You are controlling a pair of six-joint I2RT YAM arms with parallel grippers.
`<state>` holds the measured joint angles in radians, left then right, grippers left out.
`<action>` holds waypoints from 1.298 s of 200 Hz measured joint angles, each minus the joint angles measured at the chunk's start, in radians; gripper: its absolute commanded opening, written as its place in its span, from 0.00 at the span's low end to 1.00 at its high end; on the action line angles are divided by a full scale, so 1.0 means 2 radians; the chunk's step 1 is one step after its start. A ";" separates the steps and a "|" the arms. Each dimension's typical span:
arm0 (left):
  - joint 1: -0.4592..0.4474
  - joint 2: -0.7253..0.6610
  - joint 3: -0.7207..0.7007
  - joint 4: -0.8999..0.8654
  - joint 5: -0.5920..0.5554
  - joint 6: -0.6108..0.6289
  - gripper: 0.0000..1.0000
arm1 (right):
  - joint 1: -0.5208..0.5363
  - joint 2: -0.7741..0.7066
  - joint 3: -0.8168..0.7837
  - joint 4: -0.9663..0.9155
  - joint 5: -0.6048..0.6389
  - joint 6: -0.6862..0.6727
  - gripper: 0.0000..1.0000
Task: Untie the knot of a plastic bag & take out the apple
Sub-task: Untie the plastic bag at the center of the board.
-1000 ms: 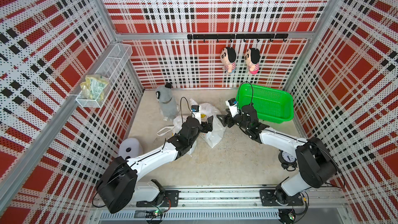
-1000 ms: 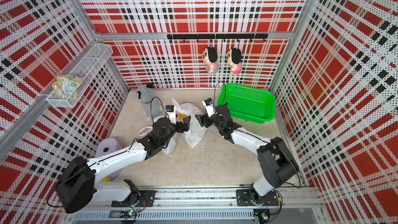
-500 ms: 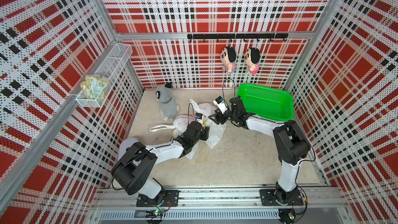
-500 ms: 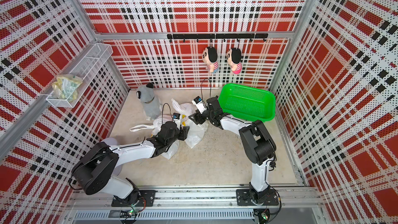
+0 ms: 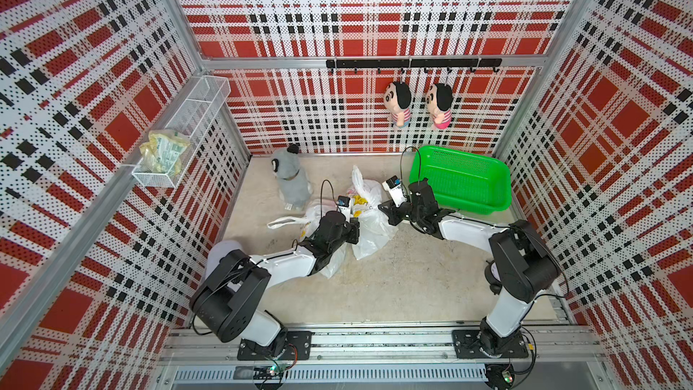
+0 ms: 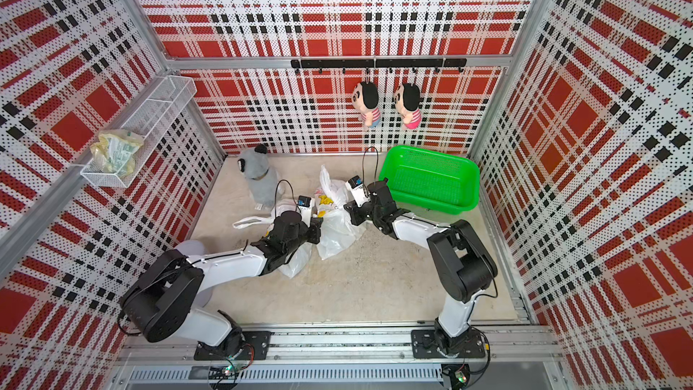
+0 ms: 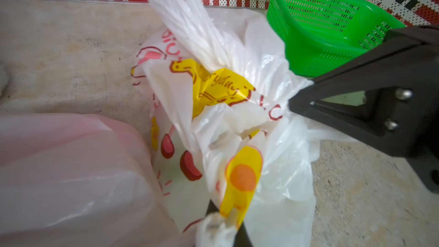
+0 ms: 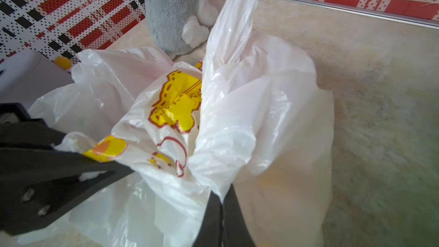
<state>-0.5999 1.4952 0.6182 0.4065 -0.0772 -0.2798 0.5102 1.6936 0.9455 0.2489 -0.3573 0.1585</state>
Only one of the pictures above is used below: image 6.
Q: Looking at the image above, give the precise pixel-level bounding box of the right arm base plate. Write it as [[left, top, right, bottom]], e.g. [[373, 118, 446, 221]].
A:
[[411, 328, 487, 359]]

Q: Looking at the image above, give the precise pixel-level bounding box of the circuit board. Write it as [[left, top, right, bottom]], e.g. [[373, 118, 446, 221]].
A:
[[441, 364, 471, 390], [208, 366, 238, 382]]

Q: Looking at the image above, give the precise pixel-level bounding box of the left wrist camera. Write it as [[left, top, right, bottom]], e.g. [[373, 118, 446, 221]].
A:
[[297, 195, 314, 226]]

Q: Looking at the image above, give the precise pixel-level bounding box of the black hook rail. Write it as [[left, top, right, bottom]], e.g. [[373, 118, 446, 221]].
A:
[[290, 58, 468, 70]]

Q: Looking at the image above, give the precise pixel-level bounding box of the pink-dressed hanging doll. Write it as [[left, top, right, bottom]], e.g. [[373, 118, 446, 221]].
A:
[[395, 83, 422, 130]]

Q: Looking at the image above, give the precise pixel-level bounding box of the blue-dressed hanging doll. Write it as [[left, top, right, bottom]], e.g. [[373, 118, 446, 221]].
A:
[[352, 81, 381, 128]]

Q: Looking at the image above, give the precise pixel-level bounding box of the printed white plastic bag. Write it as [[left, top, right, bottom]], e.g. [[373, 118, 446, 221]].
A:
[[314, 165, 366, 260]]

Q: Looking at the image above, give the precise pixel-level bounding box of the grey plush dog toy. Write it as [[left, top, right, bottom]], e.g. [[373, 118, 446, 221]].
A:
[[237, 144, 284, 209]]

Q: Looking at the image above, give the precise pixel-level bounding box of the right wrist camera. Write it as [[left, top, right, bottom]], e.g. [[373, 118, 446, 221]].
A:
[[346, 175, 369, 207]]

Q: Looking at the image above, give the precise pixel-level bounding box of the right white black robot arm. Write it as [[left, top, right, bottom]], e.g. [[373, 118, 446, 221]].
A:
[[344, 176, 498, 359]]

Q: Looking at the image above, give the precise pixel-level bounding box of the yellow-green snack packet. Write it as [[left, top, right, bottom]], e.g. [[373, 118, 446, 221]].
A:
[[90, 129, 144, 178]]

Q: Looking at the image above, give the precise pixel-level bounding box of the green plastic basket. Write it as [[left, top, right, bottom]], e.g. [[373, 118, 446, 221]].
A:
[[379, 146, 480, 215]]

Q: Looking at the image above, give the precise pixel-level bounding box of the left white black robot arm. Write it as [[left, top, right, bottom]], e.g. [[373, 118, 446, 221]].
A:
[[118, 211, 323, 360]]

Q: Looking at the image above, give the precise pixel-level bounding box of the white wire wall basket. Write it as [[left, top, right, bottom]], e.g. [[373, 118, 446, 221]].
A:
[[80, 75, 197, 188]]

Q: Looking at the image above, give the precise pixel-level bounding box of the plain white plastic bag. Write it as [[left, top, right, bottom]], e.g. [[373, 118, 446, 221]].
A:
[[233, 201, 313, 278]]

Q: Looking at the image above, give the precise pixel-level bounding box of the lavender plastic container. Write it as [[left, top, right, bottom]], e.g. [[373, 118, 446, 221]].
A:
[[175, 239, 214, 308]]

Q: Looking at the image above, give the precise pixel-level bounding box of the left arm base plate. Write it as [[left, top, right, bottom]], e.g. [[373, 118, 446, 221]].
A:
[[193, 330, 273, 362]]

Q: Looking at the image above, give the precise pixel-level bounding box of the left circuit board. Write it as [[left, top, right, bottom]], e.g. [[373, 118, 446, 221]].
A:
[[208, 366, 238, 382]]

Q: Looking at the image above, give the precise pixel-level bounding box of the right circuit board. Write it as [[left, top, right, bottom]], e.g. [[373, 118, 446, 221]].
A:
[[441, 364, 471, 390]]

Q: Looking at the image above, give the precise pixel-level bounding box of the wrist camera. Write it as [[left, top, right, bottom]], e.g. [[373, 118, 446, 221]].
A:
[[297, 195, 314, 226], [346, 175, 369, 207]]

